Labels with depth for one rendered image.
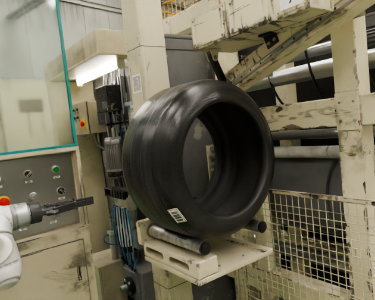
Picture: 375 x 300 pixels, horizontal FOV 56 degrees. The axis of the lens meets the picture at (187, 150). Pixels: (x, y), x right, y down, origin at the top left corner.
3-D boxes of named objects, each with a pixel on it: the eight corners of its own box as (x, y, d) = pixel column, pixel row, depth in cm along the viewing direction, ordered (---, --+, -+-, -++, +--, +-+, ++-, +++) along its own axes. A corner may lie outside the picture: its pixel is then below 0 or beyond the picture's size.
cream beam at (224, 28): (191, 52, 160) (188, 18, 159) (233, 53, 174) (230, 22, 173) (309, 7, 111) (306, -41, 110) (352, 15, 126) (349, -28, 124)
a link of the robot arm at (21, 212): (6, 203, 126) (24, 199, 129) (10, 228, 127) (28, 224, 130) (11, 206, 119) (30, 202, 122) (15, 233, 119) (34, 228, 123)
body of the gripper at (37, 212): (30, 205, 122) (57, 199, 128) (24, 202, 129) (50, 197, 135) (33, 226, 123) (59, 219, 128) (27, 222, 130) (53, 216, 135)
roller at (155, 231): (152, 237, 146) (145, 231, 144) (159, 228, 148) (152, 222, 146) (206, 258, 118) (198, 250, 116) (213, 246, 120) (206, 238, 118)
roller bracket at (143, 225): (138, 244, 145) (135, 221, 144) (212, 220, 168) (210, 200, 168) (141, 246, 142) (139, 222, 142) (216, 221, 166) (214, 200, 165)
